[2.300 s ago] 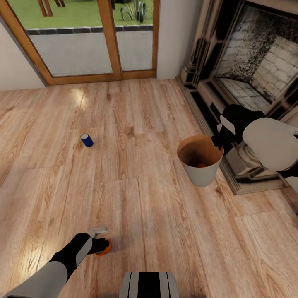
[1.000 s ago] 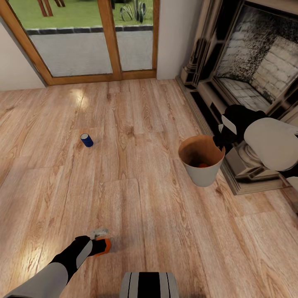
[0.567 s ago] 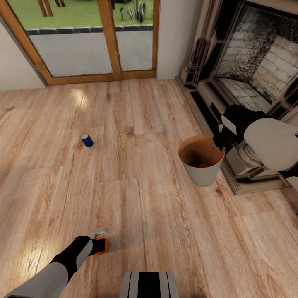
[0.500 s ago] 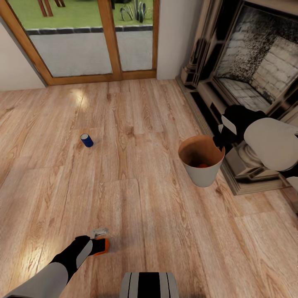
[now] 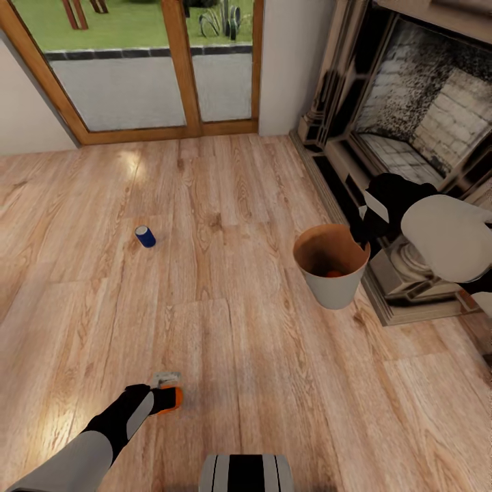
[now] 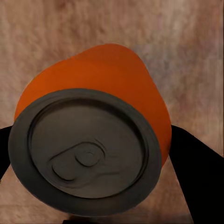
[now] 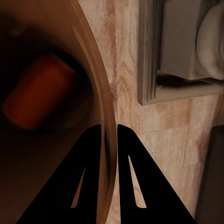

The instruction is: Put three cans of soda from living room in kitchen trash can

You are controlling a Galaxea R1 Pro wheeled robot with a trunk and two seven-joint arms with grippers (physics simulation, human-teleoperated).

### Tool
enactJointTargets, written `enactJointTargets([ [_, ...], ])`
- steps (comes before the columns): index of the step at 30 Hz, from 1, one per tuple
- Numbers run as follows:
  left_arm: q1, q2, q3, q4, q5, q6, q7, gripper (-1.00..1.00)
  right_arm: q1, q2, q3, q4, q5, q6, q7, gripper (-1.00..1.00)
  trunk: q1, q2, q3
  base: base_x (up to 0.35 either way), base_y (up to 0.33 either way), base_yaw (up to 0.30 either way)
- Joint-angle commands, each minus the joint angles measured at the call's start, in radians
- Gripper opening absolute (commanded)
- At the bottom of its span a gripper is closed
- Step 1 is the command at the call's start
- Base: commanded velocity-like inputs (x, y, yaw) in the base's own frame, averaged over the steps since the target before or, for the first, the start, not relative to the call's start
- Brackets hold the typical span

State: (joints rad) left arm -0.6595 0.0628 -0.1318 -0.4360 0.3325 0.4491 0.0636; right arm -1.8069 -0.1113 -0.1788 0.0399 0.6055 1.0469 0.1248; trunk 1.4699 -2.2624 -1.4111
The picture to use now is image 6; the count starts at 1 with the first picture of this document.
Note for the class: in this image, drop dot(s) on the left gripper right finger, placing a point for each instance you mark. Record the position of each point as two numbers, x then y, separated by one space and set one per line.
200 172

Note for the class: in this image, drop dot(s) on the can of soda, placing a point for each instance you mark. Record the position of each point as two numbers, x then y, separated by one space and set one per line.
91 133

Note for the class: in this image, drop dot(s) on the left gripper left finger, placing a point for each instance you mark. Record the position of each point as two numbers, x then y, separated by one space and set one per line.
4 158

